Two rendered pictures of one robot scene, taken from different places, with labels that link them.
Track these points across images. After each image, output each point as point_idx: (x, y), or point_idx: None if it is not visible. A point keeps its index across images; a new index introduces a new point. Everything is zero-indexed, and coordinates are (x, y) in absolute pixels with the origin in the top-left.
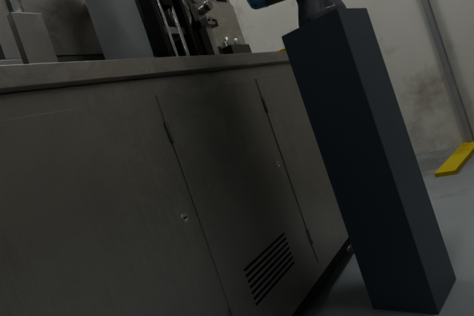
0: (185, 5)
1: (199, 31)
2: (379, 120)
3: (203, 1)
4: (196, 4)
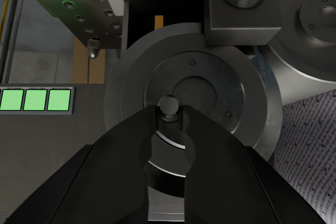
0: (282, 51)
1: (140, 21)
2: None
3: (126, 84)
4: (265, 22)
